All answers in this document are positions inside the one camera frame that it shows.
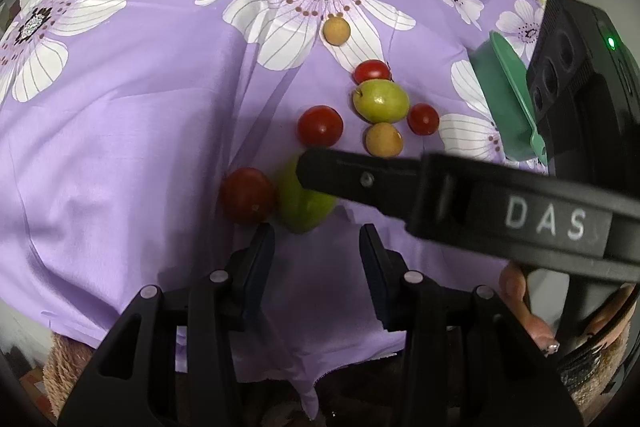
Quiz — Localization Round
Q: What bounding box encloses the green plastic bowl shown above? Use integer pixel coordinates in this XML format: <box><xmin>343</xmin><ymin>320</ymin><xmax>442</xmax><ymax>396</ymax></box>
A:
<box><xmin>469</xmin><ymin>31</ymin><xmax>548</xmax><ymax>166</ymax></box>

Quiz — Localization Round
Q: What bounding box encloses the red cherry tomato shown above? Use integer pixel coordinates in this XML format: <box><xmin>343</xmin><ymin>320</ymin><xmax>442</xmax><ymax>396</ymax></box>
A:
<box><xmin>352</xmin><ymin>60</ymin><xmax>393</xmax><ymax>84</ymax></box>
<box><xmin>297</xmin><ymin>105</ymin><xmax>344</xmax><ymax>147</ymax></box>
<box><xmin>218</xmin><ymin>167</ymin><xmax>277</xmax><ymax>227</ymax></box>
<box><xmin>407</xmin><ymin>103</ymin><xmax>439</xmax><ymax>136</ymax></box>

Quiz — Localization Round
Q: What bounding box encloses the person right hand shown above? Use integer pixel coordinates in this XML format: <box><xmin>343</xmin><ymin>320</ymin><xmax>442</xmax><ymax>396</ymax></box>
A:
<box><xmin>498</xmin><ymin>260</ymin><xmax>637</xmax><ymax>356</ymax></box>

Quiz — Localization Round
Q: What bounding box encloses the small tan longan fruit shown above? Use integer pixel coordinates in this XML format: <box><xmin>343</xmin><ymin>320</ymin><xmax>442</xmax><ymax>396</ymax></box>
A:
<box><xmin>364</xmin><ymin>122</ymin><xmax>404</xmax><ymax>158</ymax></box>
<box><xmin>322</xmin><ymin>16</ymin><xmax>352</xmax><ymax>46</ymax></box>

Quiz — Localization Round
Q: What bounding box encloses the purple floral tablecloth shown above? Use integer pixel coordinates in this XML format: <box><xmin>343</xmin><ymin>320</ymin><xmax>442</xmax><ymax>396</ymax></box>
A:
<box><xmin>0</xmin><ymin>0</ymin><xmax>551</xmax><ymax>421</ymax></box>

